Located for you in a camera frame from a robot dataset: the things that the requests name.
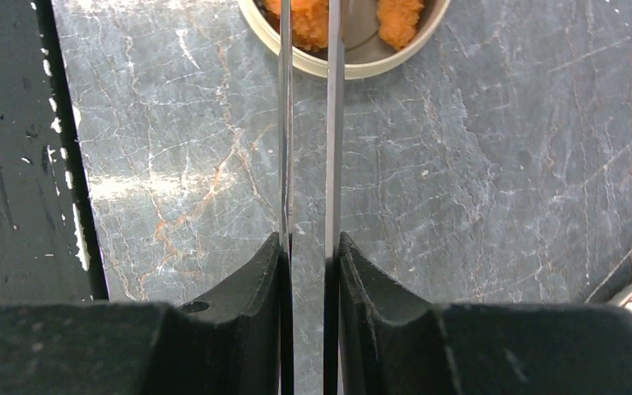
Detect orange fried food piece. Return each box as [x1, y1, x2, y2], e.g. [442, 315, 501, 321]
[290, 0, 328, 53]

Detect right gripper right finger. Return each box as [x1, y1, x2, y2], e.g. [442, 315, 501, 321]
[338, 234, 632, 394]

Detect metal tongs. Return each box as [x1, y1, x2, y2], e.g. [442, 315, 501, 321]
[278, 1, 345, 394]

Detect near brown bowl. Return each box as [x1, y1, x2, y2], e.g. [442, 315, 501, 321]
[238, 1, 450, 80]

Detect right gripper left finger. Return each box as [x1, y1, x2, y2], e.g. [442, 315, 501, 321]
[0, 234, 281, 394]

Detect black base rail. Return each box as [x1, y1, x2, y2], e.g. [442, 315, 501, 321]
[0, 1, 109, 304]

